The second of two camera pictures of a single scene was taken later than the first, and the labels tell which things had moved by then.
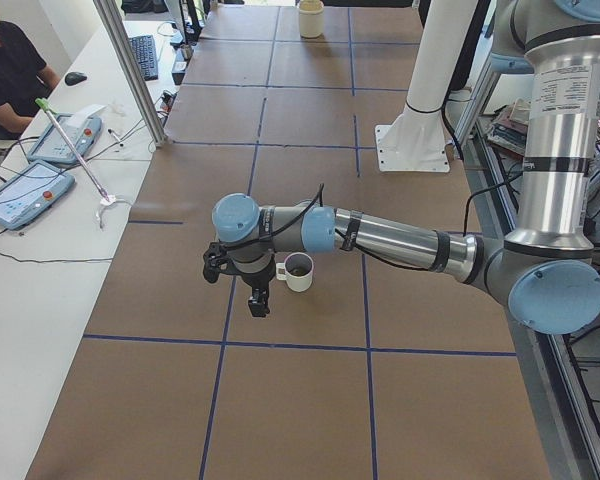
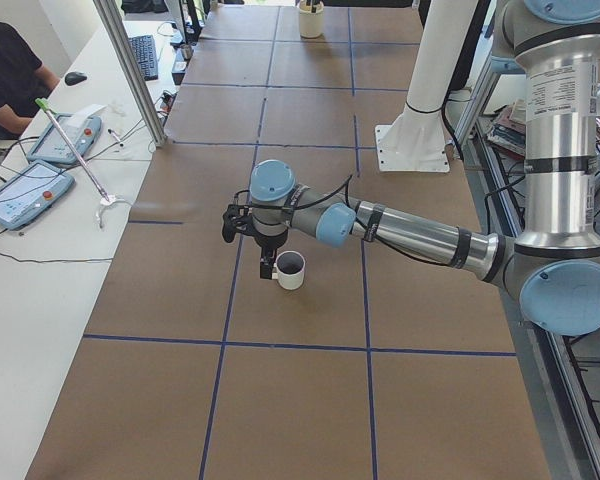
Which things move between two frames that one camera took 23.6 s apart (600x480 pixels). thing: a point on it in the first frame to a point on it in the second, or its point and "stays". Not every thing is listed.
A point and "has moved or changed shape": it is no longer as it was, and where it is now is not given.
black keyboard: (144, 50) stays
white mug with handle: (297, 270) has moved or changed shape
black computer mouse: (73, 78) stays
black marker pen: (115, 136) stays
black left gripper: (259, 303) to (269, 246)
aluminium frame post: (132, 76) stays
